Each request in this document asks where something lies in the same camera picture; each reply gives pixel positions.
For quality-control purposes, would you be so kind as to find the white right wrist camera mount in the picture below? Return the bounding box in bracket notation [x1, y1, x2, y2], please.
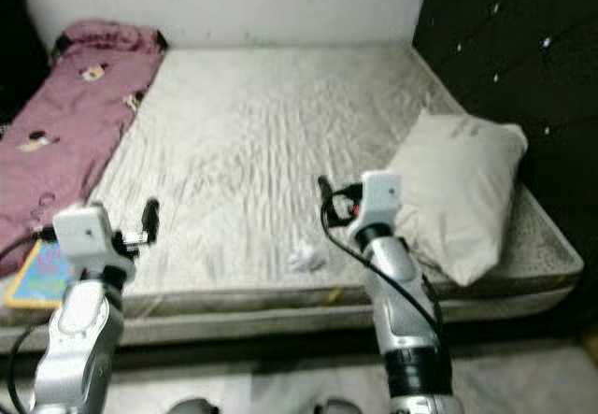
[348, 169, 403, 242]

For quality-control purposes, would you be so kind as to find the white pillow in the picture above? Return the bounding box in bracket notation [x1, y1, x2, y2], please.
[388, 108, 529, 287]

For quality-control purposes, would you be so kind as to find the pink printed blanket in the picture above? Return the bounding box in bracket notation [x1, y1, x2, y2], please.
[0, 20, 169, 279]

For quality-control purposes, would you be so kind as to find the grey quilted mattress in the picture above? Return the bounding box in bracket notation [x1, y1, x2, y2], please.
[89, 45, 585, 317]

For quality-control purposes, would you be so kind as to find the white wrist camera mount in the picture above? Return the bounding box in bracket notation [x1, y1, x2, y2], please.
[348, 169, 403, 242]
[51, 204, 122, 279]

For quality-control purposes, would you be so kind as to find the silver right robot leg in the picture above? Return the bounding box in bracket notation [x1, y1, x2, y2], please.
[313, 397, 365, 414]

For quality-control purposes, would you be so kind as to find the colourful children's book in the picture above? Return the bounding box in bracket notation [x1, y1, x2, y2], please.
[3, 238, 78, 310]

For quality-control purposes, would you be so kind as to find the black tufted headboard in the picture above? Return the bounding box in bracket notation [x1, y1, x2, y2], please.
[411, 0, 598, 275]

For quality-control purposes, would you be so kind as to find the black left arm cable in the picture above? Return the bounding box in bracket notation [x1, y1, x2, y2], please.
[0, 229, 59, 414]

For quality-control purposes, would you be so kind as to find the grey speckled bed base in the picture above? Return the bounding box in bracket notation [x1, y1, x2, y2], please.
[0, 288, 585, 354]

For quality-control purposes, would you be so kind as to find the white paper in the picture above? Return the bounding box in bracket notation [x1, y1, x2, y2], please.
[288, 241, 328, 273]

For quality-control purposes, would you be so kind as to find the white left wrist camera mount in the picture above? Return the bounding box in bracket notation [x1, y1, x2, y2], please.
[51, 204, 122, 279]

